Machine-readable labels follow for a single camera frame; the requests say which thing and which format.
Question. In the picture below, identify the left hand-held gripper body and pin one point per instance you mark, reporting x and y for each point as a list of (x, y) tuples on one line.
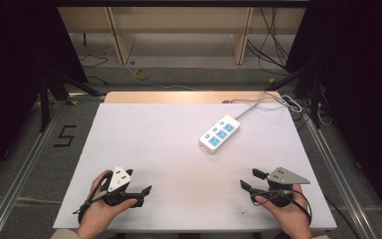
[(120, 179)]

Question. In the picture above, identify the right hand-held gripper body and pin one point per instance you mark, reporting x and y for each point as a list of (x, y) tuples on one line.
[(286, 179)]

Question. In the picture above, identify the white power strip blue sockets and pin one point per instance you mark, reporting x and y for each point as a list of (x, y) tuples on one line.
[(219, 134)]

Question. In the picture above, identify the person's left hand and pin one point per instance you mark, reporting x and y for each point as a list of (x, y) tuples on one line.
[(101, 209)]

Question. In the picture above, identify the person's right hand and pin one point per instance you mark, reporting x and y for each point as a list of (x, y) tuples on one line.
[(290, 215)]

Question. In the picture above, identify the white table cover sheet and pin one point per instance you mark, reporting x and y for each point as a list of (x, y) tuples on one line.
[(152, 149)]

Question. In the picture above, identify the black metal stand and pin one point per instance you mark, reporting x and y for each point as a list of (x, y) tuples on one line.
[(51, 89), (306, 86)]

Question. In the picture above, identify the yellow tape roll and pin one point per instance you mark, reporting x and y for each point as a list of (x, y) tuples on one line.
[(143, 73)]

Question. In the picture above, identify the dark curtain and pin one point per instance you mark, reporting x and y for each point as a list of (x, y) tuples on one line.
[(16, 66), (361, 83)]

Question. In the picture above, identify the beige wooden desk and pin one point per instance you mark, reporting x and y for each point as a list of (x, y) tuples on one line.
[(179, 23)]

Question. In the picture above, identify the aluminium floor rail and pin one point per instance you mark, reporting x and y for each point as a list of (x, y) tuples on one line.
[(341, 179), (23, 169)]

